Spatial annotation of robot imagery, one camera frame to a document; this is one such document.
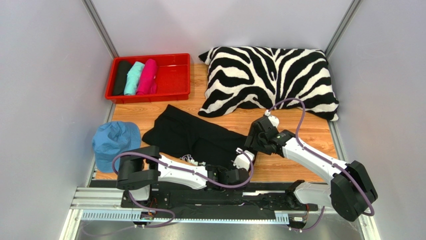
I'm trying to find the black t shirt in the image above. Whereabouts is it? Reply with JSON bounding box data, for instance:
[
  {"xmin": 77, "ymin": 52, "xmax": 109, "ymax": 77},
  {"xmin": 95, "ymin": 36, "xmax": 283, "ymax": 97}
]
[{"xmin": 142, "ymin": 104, "xmax": 247, "ymax": 169}]

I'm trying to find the blue bucket hat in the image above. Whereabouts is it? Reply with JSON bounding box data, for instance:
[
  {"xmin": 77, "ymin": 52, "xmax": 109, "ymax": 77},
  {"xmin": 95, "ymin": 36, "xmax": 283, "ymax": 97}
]
[{"xmin": 92, "ymin": 121, "xmax": 142, "ymax": 173}]

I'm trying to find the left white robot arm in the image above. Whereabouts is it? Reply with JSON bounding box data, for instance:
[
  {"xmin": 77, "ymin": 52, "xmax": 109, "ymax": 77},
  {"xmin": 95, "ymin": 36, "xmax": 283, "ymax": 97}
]
[{"xmin": 111, "ymin": 146, "xmax": 255, "ymax": 201}]

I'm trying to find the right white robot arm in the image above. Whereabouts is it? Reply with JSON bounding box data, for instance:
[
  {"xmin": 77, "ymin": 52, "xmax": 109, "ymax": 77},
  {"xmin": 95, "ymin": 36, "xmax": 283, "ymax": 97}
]
[{"xmin": 244, "ymin": 115, "xmax": 378, "ymax": 222}]

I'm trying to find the zebra print pillow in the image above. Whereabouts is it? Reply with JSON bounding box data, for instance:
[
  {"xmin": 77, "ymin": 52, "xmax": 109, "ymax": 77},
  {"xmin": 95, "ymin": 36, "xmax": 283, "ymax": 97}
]
[{"xmin": 198, "ymin": 46, "xmax": 339, "ymax": 122}]

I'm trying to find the red plastic bin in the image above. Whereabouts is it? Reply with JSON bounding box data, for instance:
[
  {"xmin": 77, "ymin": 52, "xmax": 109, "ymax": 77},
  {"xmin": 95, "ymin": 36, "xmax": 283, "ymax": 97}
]
[{"xmin": 104, "ymin": 53, "xmax": 191, "ymax": 104}]

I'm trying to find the rolled pink shirt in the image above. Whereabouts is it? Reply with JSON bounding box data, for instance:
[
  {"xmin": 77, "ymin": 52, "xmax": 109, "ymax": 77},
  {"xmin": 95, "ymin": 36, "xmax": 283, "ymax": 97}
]
[{"xmin": 136, "ymin": 59, "xmax": 158, "ymax": 96}]

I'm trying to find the rolled teal shirt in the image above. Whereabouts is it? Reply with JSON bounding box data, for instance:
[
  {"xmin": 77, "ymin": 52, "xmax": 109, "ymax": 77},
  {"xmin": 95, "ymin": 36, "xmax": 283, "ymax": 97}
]
[{"xmin": 123, "ymin": 61, "xmax": 145, "ymax": 96}]

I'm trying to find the rolled black shirt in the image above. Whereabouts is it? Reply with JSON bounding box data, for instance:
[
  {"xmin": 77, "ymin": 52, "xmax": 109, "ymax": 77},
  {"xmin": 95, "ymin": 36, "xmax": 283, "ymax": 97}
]
[{"xmin": 112, "ymin": 60, "xmax": 133, "ymax": 96}]

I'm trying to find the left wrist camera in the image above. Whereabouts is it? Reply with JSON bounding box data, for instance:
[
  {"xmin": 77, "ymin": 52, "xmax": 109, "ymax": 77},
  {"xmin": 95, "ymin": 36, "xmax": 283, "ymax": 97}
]
[{"xmin": 233, "ymin": 148, "xmax": 256, "ymax": 172}]

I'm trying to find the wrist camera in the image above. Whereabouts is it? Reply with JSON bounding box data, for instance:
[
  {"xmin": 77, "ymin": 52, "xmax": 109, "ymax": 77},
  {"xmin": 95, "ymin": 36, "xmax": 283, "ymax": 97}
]
[
  {"xmin": 233, "ymin": 148, "xmax": 256, "ymax": 172},
  {"xmin": 264, "ymin": 110, "xmax": 280, "ymax": 128}
]

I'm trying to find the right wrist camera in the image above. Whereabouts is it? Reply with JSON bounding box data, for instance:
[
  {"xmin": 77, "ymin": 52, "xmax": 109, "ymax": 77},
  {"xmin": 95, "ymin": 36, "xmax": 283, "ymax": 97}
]
[{"xmin": 264, "ymin": 110, "xmax": 280, "ymax": 128}]

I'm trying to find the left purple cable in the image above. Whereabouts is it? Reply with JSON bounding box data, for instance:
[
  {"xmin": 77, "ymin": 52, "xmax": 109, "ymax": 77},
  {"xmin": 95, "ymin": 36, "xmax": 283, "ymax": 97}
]
[{"xmin": 111, "ymin": 148, "xmax": 255, "ymax": 234}]

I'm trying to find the purple cable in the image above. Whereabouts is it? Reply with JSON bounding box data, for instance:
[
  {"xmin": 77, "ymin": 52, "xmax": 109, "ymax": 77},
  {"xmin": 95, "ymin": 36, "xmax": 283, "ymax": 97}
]
[
  {"xmin": 111, "ymin": 148, "xmax": 255, "ymax": 234},
  {"xmin": 264, "ymin": 97, "xmax": 376, "ymax": 233}
]

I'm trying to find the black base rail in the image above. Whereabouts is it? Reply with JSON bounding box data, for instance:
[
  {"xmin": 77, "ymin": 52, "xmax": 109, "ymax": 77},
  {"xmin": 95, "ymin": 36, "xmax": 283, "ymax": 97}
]
[{"xmin": 116, "ymin": 181, "xmax": 319, "ymax": 223}]

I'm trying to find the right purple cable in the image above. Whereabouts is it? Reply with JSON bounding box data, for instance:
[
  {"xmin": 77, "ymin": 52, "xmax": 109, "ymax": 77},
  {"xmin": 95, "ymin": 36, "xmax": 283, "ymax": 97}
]
[{"xmin": 264, "ymin": 97, "xmax": 376, "ymax": 233}]

